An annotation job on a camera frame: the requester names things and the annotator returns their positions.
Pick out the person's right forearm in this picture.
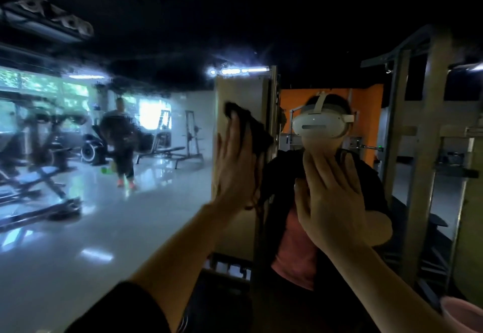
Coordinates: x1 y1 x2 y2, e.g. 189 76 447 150
328 242 455 333

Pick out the person's left forearm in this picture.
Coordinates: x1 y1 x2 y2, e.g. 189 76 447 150
128 202 246 333

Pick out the person's left hand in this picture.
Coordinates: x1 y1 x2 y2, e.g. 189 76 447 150
212 112 259 213

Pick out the dark brown cleaning cloth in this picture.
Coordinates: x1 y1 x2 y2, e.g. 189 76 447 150
223 101 276 158

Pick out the large wall mirror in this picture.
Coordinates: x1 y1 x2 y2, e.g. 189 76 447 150
0 0 483 333

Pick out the person's right hand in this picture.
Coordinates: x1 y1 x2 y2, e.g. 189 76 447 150
293 148 371 256

